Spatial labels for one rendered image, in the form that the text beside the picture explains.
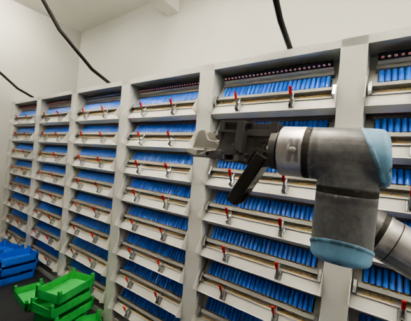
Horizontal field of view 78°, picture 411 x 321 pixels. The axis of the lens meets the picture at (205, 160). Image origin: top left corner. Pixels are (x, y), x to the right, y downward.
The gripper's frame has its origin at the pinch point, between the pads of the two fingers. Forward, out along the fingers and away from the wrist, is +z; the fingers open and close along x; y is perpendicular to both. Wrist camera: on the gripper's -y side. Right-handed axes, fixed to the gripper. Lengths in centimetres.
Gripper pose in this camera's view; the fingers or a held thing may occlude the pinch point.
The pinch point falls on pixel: (191, 153)
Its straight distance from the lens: 58.0
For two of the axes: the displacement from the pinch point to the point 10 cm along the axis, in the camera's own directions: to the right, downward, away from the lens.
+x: -5.2, -0.5, -8.5
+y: 1.0, -9.9, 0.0
